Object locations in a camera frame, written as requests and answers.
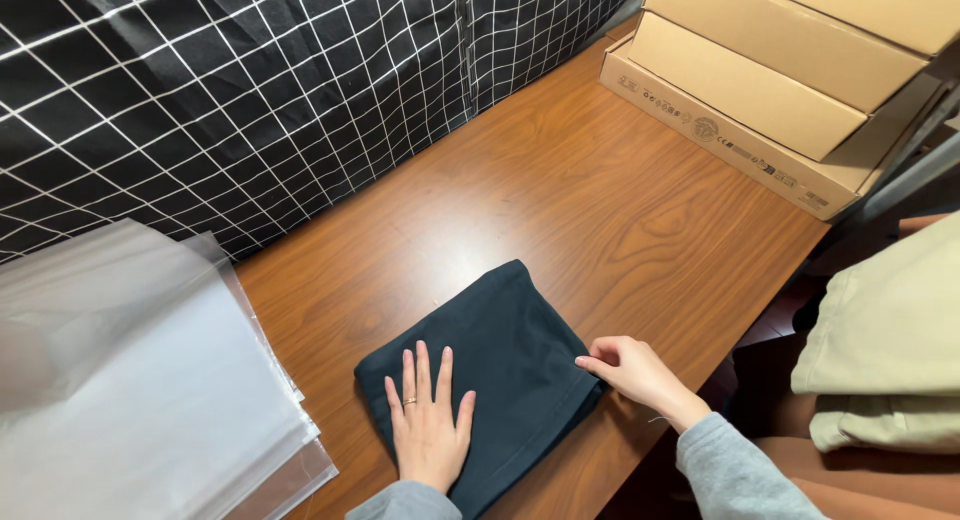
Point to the person's left hand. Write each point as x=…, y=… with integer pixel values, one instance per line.
x=429, y=437

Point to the person's right hand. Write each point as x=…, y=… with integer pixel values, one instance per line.
x=643, y=377

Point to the dark green garment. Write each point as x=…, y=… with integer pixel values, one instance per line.
x=517, y=370

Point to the brown chair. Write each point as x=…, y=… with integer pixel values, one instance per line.
x=862, y=482

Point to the beige folded garment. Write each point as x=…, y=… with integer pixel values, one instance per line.
x=885, y=426
x=892, y=317

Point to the large flat printed cardboard box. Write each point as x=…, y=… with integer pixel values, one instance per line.
x=720, y=134

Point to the stack of clear plastic bags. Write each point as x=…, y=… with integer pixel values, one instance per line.
x=142, y=385

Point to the medium plain cardboard box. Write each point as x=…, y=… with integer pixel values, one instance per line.
x=742, y=92

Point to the long plain cardboard box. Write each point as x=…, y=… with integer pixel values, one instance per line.
x=787, y=32

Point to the black white-grid fabric cover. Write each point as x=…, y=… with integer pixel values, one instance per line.
x=247, y=100

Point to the grey metal frame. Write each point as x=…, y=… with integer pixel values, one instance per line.
x=911, y=167

